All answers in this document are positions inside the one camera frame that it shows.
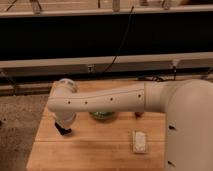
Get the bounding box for black eraser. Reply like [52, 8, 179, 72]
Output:
[55, 122, 72, 136]

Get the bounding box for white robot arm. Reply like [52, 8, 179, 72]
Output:
[47, 79, 213, 171]

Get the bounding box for dark red small object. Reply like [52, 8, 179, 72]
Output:
[135, 112, 142, 118]

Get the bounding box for white rectangular packet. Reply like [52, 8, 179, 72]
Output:
[133, 131, 148, 154]

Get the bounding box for black hanging cable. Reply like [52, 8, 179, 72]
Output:
[101, 5, 135, 74]

